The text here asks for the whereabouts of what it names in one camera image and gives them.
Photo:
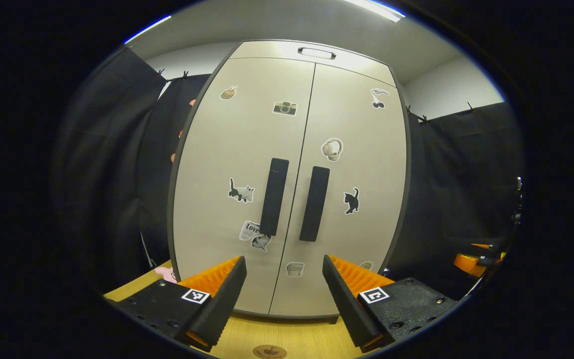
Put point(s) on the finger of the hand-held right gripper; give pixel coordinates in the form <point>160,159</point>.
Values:
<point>469,263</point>

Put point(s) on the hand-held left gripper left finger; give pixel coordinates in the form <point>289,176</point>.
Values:
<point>227,304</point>

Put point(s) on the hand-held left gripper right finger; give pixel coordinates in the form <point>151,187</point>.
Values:
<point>349,304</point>

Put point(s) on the white cabinet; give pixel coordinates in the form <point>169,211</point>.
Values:
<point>302,317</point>

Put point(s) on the round wooden coaster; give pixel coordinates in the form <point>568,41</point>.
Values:
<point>269,352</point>

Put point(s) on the pink star plush toy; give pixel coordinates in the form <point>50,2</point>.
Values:
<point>166,273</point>

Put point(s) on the black backdrop cloth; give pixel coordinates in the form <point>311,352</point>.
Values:
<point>456,174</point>

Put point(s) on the long ceiling light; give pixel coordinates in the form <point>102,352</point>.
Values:
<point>376,9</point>

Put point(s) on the white cabinet drawer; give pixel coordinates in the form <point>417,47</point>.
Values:
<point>267,50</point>

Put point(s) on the short ceiling light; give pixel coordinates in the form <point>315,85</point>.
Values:
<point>147,29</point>

